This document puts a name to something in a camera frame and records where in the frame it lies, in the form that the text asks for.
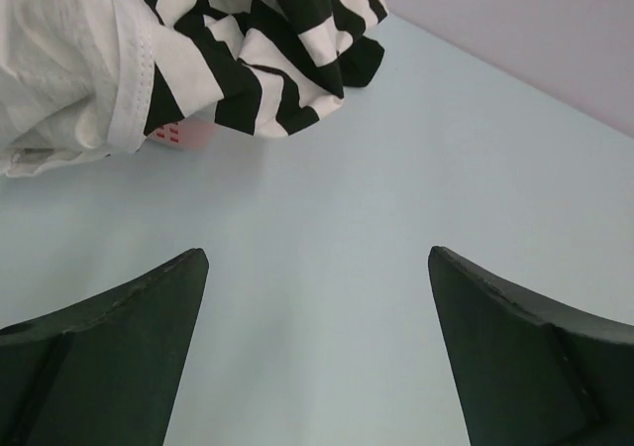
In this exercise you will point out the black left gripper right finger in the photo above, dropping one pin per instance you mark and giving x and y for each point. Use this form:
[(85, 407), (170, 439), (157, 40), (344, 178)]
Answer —
[(530, 370)]

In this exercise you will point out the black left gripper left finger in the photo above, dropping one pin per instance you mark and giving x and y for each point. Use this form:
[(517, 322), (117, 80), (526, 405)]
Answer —
[(105, 370)]

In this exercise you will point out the black white striped tank top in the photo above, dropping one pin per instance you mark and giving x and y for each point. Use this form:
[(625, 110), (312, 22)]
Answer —
[(267, 68)]

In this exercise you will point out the pink plastic basket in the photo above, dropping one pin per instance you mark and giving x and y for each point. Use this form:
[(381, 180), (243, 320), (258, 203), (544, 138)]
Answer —
[(185, 135)]

